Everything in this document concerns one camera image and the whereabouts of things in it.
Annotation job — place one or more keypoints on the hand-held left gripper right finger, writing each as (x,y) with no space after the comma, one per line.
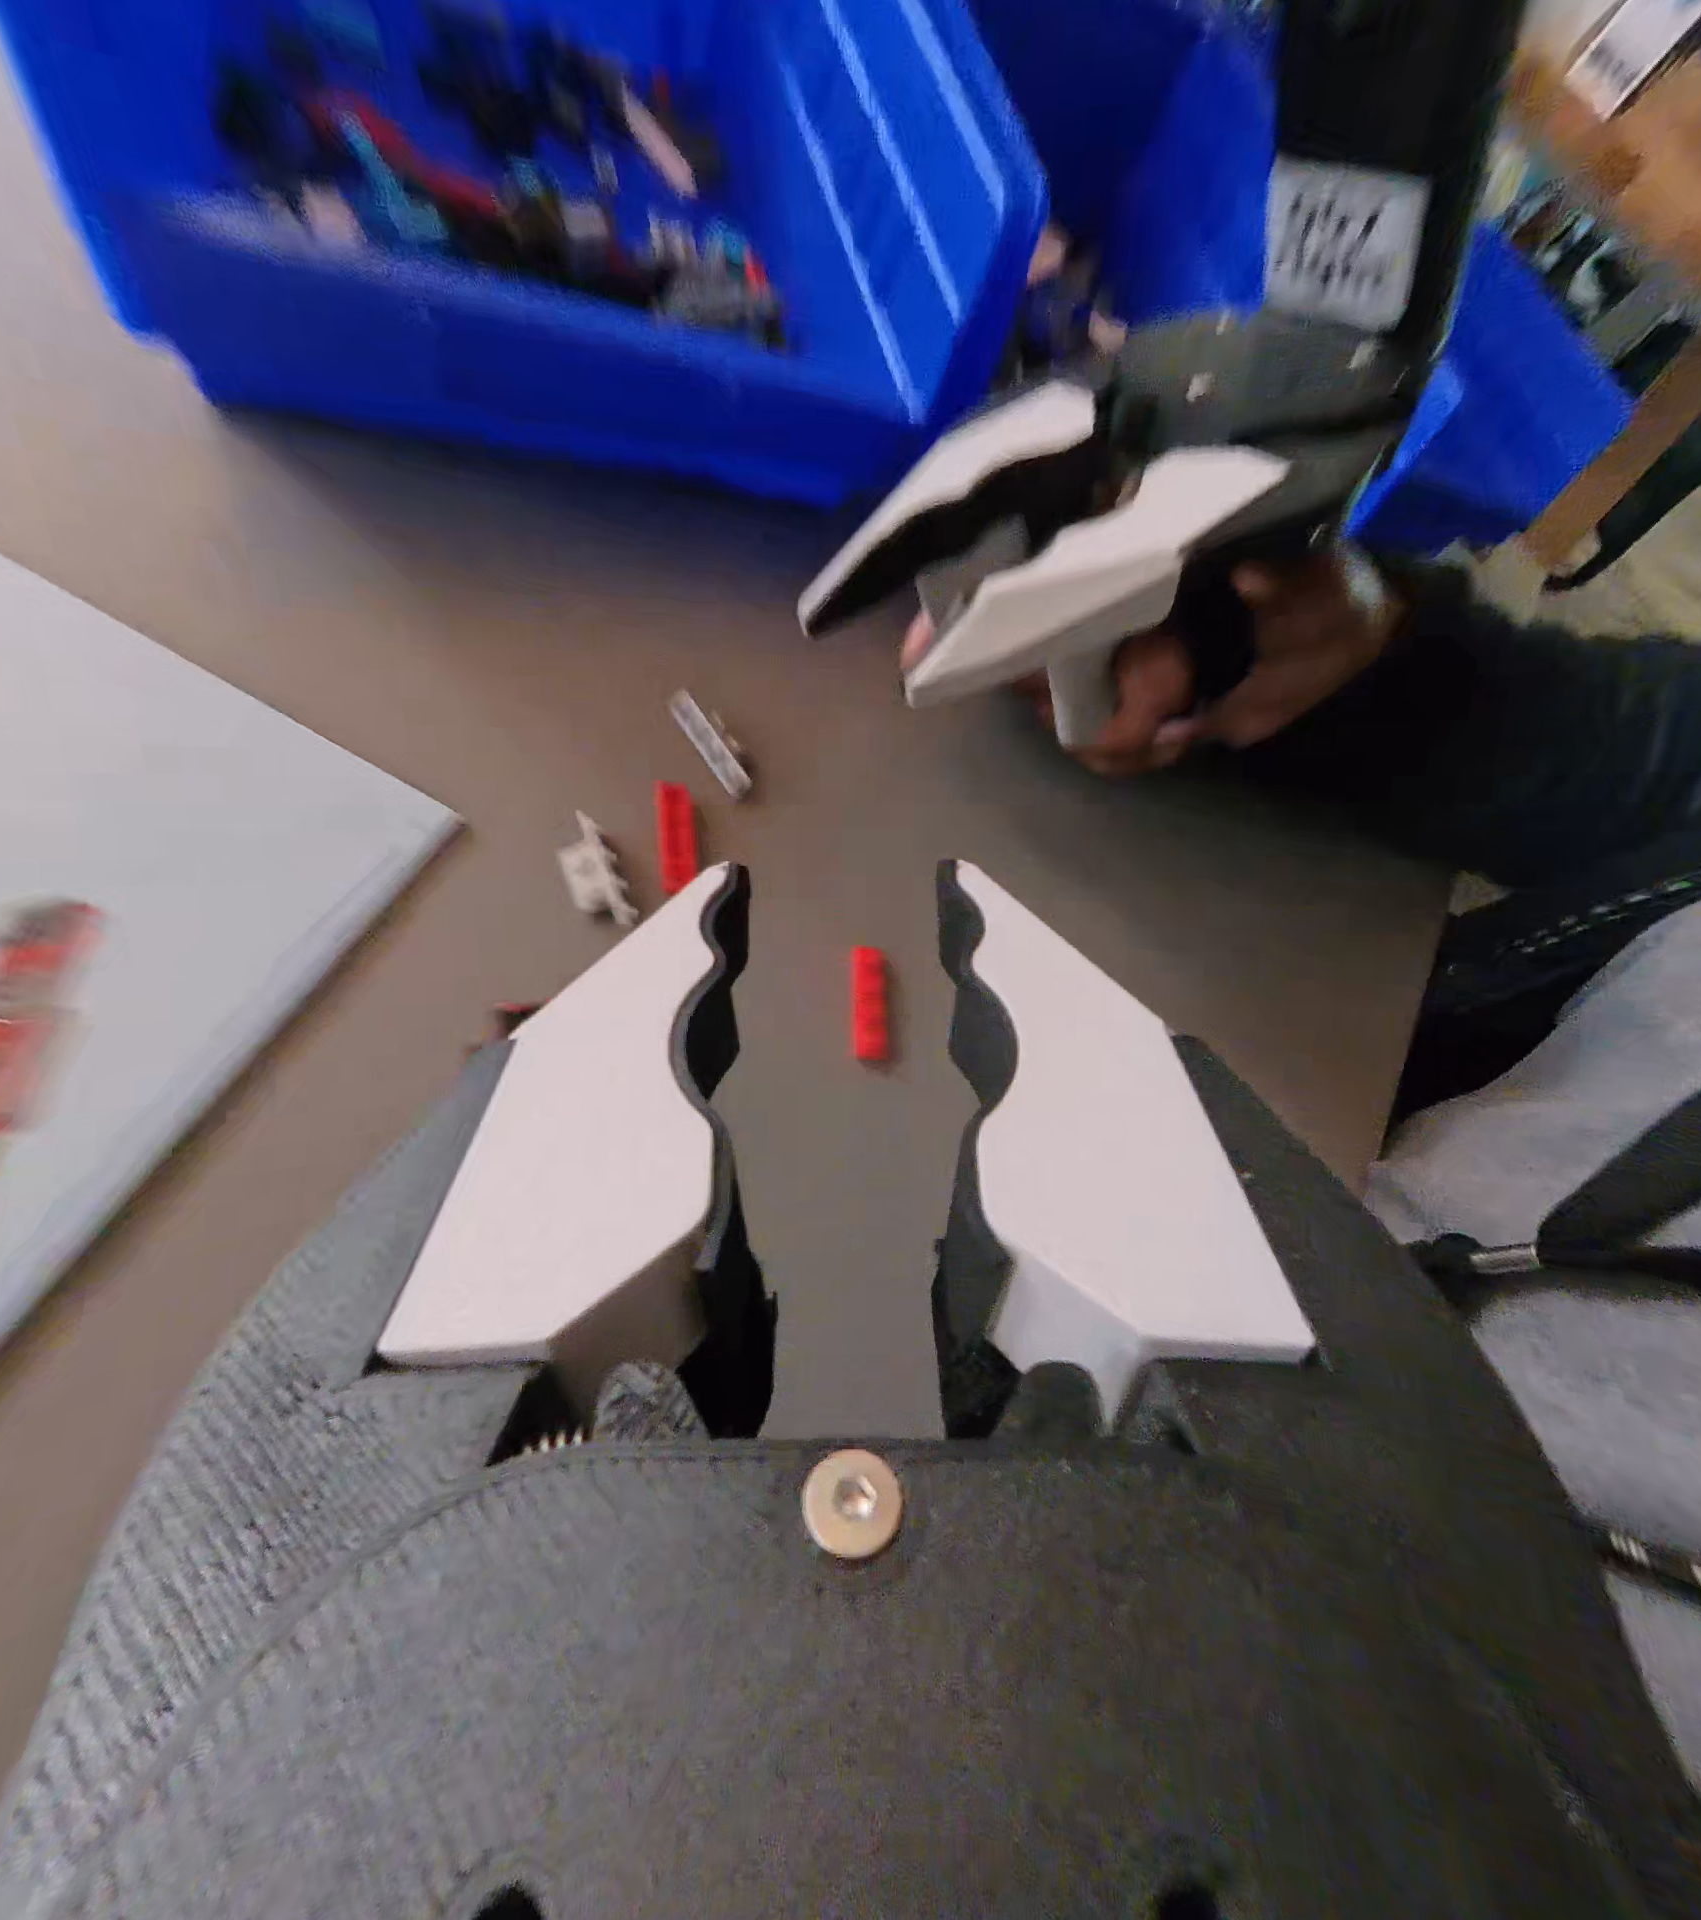
(1135,1201)

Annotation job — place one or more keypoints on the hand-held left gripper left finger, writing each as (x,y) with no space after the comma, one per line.
(565,1201)

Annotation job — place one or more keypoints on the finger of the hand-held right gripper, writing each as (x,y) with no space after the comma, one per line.
(1090,554)
(970,459)

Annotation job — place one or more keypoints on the grey plate with red bricks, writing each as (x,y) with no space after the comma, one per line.
(516,1017)

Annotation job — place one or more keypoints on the blue plastic bin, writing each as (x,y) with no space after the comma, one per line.
(1525,375)
(490,361)
(1165,121)

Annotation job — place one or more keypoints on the grey bracket toy brick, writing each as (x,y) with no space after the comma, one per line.
(593,872)
(710,746)

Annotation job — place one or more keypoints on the red toy plate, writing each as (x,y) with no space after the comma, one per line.
(677,840)
(871,1005)

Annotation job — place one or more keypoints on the person's right forearm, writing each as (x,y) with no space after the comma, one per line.
(1540,751)

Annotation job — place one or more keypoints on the person's right hand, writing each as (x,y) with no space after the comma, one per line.
(1315,645)

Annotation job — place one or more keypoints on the person's black hoodie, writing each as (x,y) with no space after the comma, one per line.
(1479,990)

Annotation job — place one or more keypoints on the wooden workbench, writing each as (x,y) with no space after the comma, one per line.
(1660,195)

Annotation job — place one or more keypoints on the open instruction booklet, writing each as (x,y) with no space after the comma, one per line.
(114,751)

